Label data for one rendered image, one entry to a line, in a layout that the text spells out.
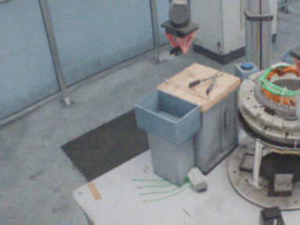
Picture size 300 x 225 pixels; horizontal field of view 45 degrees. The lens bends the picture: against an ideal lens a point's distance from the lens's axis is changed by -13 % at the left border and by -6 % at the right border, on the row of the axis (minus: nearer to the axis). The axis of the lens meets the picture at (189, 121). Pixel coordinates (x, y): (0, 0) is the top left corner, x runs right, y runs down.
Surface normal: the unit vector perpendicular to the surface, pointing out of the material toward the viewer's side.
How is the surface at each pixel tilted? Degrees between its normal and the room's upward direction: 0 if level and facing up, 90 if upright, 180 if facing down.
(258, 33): 90
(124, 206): 0
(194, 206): 0
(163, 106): 90
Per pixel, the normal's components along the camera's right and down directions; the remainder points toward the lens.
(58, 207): -0.06, -0.80
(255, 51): 0.05, 0.59
